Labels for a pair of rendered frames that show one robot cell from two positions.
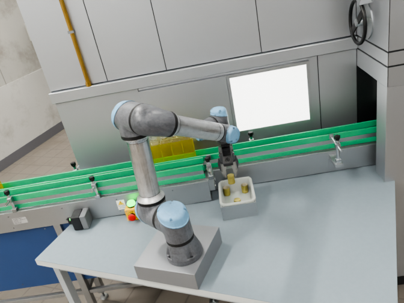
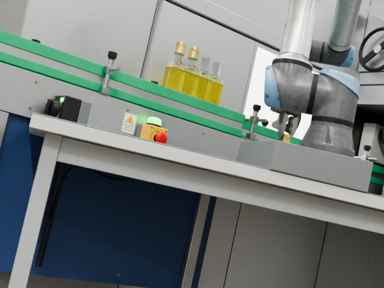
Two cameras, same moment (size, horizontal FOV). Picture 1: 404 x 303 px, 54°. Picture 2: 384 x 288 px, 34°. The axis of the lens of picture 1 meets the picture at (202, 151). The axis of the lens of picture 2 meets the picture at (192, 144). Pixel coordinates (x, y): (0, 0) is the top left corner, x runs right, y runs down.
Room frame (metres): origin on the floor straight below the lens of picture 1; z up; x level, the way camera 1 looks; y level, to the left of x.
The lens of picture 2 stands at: (0.25, 1.57, 0.63)
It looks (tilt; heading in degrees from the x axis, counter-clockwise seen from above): 5 degrees up; 319
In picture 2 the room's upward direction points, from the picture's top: 12 degrees clockwise
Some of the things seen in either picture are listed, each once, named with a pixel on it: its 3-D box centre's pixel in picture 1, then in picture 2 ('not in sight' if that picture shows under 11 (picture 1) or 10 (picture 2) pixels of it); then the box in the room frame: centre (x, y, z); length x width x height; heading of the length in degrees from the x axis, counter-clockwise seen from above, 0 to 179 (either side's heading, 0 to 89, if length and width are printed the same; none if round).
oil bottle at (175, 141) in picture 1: (178, 153); (197, 99); (1.92, 0.12, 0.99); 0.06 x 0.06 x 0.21; 85
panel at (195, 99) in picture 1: (226, 106); (241, 80); (2.03, -0.18, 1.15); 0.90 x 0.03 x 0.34; 85
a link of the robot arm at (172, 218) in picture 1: (174, 220); (334, 96); (1.30, 0.17, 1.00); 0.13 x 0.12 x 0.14; 39
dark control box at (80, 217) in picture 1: (81, 219); (69, 113); (1.77, 0.69, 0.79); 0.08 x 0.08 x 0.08; 85
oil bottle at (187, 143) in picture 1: (189, 150); (208, 103); (1.91, 0.06, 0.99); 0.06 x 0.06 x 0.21; 84
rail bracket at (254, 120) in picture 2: (208, 165); (249, 122); (1.78, -0.02, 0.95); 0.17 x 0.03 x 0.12; 175
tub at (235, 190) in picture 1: (237, 196); not in sight; (1.67, -0.13, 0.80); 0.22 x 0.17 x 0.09; 175
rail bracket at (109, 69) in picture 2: (94, 190); (111, 73); (1.79, 0.58, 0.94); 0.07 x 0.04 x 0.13; 175
